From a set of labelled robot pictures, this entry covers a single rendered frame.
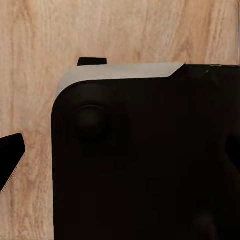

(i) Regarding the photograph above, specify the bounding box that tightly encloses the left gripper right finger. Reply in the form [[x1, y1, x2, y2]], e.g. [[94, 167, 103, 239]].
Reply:
[[224, 132, 240, 172]]

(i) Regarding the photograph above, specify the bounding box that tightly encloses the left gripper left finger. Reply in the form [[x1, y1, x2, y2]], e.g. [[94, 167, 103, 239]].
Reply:
[[0, 133, 26, 192]]

